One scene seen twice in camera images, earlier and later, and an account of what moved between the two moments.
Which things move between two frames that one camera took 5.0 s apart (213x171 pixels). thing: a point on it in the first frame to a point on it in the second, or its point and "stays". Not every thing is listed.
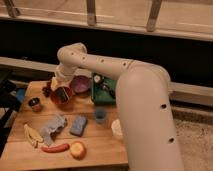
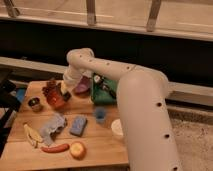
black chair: (9, 104) stays
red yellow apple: (78, 150) stays
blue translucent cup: (100, 114) stays
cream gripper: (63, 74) to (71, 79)
